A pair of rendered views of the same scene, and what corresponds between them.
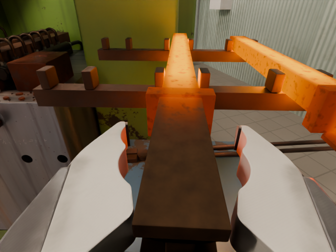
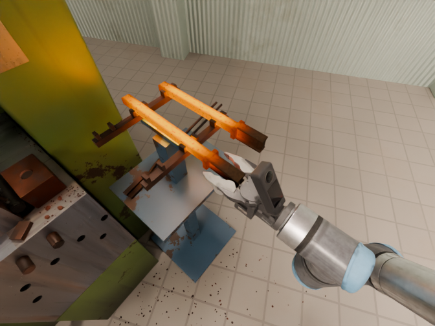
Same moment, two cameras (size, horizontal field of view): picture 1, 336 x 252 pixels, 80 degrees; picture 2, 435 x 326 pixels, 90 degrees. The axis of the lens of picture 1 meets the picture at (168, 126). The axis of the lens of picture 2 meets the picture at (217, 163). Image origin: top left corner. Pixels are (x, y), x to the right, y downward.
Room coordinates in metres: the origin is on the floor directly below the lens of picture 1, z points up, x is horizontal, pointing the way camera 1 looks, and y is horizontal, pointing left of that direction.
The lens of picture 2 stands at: (-0.08, 0.23, 1.46)
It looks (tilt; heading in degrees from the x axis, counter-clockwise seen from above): 55 degrees down; 309
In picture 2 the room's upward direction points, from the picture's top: straight up
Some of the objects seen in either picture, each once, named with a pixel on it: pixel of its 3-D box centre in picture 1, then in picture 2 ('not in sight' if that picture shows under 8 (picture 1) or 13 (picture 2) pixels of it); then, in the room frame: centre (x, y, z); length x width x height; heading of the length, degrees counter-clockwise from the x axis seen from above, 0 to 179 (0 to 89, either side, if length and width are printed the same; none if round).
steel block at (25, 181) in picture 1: (54, 124); (28, 215); (0.66, 0.43, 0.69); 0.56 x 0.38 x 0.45; 1
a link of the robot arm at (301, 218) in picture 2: not in sight; (296, 223); (-0.11, 0.00, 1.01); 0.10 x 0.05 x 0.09; 87
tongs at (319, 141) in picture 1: (222, 150); (180, 141); (0.41, -0.14, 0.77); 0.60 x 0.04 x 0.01; 96
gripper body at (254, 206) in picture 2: not in sight; (263, 202); (-0.03, 0.00, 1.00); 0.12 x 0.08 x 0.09; 177
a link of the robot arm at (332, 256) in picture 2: not in sight; (333, 253); (-0.20, 0.01, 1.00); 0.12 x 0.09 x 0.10; 177
